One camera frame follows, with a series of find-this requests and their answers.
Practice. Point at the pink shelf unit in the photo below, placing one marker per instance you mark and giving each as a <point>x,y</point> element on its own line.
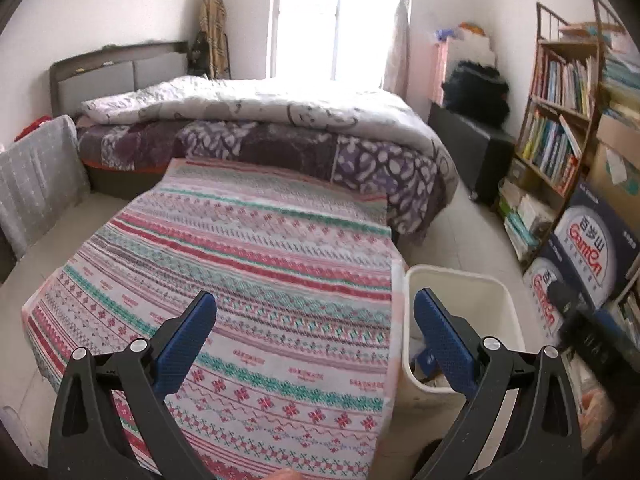
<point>440,70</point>

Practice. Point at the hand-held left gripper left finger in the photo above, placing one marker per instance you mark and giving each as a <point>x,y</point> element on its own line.
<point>185,345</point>

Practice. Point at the white plastic bin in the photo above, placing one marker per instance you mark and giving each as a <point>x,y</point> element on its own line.
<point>465,285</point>

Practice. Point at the bright window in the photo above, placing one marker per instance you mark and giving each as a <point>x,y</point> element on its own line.
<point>330,20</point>

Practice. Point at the blue orange toy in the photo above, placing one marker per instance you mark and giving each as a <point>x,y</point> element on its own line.
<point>460,31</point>

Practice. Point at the pale pink curtain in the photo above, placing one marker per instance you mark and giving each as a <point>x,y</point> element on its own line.
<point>400,30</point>

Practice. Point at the red cloth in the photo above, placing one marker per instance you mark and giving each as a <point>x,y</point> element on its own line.
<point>32,129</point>

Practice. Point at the blue cardboard box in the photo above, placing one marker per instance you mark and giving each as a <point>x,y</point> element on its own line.
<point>427,360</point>

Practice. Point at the person's left hand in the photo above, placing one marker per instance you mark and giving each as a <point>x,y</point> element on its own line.
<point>285,475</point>

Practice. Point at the stack of flat books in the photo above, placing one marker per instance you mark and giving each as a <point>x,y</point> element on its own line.
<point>525,220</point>

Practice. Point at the striped patterned blanket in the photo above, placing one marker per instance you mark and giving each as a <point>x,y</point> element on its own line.
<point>250,285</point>

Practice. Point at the black hanging bag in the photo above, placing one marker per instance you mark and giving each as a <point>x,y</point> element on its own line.
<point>199,52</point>

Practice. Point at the black backpack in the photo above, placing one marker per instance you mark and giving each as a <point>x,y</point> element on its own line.
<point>475,92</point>

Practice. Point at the grey bed headboard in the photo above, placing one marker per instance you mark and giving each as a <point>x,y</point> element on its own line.
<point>110,67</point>

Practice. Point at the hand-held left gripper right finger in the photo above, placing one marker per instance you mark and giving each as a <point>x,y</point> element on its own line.
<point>445,345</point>

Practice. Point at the wooden bookshelf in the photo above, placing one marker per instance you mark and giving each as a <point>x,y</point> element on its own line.
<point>592,125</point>

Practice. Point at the row of books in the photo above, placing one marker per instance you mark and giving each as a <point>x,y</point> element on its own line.
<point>550,150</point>
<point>565,85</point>

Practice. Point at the black cabinet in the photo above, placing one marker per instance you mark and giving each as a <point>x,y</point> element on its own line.
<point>470,160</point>

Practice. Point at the bed with patterned quilt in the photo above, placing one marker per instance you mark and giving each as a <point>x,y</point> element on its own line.
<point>300,125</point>

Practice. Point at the brown cardboard box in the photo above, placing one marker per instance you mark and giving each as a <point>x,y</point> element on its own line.
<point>615,160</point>

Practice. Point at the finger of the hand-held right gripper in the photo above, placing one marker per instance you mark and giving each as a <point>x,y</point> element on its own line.
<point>610,320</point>
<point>562,297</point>

